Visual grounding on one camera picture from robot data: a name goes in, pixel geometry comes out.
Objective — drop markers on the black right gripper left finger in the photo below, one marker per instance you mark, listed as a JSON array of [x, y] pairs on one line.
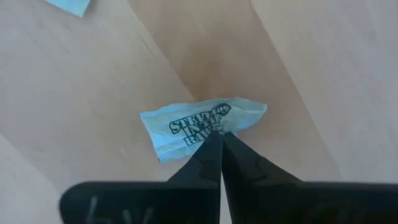
[[174, 202]]

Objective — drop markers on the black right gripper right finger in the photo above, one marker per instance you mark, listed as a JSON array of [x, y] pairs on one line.
[[280, 202]]

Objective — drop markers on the light blue sweetener packet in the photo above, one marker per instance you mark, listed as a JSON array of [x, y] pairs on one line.
[[168, 121]]

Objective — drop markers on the green white stevia packet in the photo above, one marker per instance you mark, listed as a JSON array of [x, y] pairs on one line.
[[71, 4]]

